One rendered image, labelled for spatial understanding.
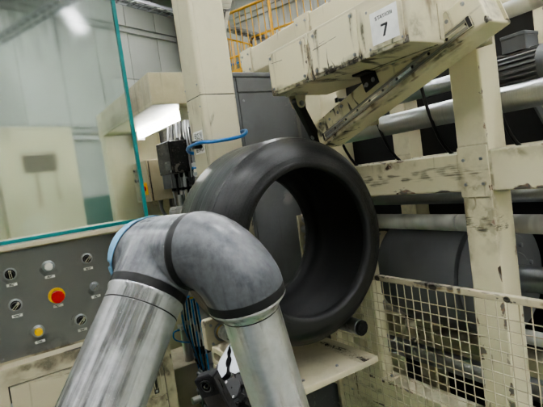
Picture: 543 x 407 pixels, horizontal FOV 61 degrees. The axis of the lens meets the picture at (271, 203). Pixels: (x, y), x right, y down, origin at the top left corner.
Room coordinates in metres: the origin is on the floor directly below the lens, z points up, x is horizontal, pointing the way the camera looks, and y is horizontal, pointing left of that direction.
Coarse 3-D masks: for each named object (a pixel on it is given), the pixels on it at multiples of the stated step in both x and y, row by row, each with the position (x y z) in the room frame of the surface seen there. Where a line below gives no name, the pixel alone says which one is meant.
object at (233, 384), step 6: (234, 378) 0.91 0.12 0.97; (228, 384) 0.91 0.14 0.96; (234, 384) 0.90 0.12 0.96; (240, 384) 0.90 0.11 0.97; (228, 390) 0.90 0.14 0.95; (234, 390) 0.89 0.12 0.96; (234, 396) 0.88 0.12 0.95; (240, 396) 0.88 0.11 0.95; (246, 396) 0.91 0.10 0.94; (234, 402) 0.88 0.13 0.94; (240, 402) 0.88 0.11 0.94; (246, 402) 0.89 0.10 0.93
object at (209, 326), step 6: (210, 318) 1.43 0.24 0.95; (204, 324) 1.41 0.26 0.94; (210, 324) 1.42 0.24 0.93; (216, 324) 1.43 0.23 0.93; (204, 330) 1.41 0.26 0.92; (210, 330) 1.42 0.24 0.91; (216, 330) 1.42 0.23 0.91; (204, 336) 1.41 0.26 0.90; (210, 336) 1.41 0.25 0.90; (216, 336) 1.42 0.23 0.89; (204, 342) 1.42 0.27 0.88; (210, 342) 1.41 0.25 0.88; (216, 342) 1.42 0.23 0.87; (210, 348) 1.41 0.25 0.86
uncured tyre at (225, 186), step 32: (224, 160) 1.26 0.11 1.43; (256, 160) 1.16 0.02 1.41; (288, 160) 1.19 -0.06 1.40; (320, 160) 1.24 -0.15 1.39; (192, 192) 1.26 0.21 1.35; (224, 192) 1.12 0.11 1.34; (256, 192) 1.13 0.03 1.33; (320, 192) 1.55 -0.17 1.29; (352, 192) 1.31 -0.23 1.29; (320, 224) 1.57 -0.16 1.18; (352, 224) 1.47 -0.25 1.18; (320, 256) 1.56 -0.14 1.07; (352, 256) 1.46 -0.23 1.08; (288, 288) 1.49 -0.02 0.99; (320, 288) 1.50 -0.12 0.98; (352, 288) 1.28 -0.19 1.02; (288, 320) 1.15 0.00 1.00; (320, 320) 1.20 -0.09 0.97
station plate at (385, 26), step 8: (384, 8) 1.15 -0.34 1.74; (392, 8) 1.13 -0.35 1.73; (376, 16) 1.18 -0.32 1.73; (384, 16) 1.15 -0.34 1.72; (392, 16) 1.13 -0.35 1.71; (376, 24) 1.18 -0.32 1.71; (384, 24) 1.16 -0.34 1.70; (392, 24) 1.13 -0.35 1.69; (376, 32) 1.18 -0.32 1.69; (384, 32) 1.16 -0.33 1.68; (392, 32) 1.14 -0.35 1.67; (376, 40) 1.18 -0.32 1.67; (384, 40) 1.16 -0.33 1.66
